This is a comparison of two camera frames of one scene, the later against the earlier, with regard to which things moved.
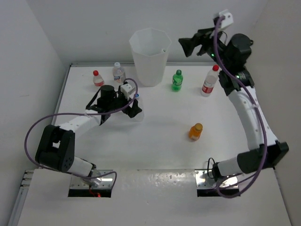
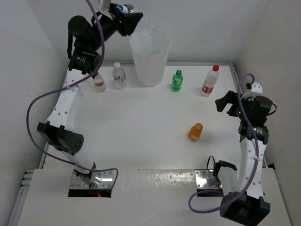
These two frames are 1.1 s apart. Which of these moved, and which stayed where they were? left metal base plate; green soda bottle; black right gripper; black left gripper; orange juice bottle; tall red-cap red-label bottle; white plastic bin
Moved: black left gripper; black right gripper
Stayed: tall red-cap red-label bottle; left metal base plate; orange juice bottle; white plastic bin; green soda bottle
